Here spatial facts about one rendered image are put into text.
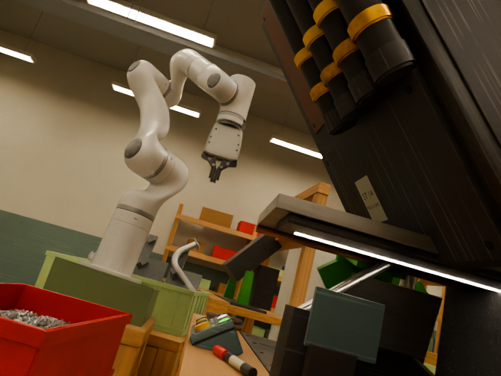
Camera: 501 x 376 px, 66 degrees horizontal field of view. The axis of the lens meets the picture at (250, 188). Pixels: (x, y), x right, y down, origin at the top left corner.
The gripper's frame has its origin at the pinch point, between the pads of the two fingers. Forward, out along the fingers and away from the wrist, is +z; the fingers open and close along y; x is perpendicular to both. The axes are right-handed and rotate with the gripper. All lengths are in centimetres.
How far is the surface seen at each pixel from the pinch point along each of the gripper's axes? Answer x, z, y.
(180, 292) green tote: -45, 36, 2
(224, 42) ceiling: -441, -331, 64
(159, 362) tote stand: -35, 59, 1
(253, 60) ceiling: -458, -327, 11
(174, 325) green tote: -45, 48, 0
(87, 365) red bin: 47, 45, 8
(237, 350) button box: 37, 39, -14
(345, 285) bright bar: 54, 25, -25
